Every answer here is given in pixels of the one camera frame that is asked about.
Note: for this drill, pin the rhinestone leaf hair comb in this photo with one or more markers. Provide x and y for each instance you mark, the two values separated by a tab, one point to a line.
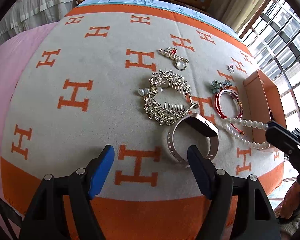
167	98

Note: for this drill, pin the silver ring pink stone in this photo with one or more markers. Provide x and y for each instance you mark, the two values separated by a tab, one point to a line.
230	69

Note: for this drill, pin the light blue patterned sheet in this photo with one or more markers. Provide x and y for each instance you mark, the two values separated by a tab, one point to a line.
184	10

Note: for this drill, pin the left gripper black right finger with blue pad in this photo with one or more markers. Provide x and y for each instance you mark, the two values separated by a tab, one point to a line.
212	182

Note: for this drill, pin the teal flower earrings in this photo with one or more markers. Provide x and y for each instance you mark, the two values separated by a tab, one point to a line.
217	86

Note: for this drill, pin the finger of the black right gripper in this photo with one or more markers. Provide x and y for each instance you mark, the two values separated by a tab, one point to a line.
283	139

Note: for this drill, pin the silver ring red stone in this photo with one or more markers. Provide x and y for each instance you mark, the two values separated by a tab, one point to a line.
172	50

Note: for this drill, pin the pink smart watch band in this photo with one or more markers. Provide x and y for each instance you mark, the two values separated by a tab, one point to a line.
189	130

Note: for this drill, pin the orange grey H blanket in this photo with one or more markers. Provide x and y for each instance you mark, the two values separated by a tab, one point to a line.
79	92

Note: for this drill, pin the white lace cover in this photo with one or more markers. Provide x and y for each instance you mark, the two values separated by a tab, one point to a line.
24	15

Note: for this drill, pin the pearl safety pin brooch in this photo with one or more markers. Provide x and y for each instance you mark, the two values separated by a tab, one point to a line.
180	63

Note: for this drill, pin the pink bedsheet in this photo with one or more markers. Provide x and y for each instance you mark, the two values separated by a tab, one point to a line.
14	56

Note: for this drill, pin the pink open jewelry box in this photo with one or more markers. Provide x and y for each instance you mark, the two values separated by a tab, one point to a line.
264	99

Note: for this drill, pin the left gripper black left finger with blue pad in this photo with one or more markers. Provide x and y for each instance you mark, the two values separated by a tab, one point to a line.
88	182

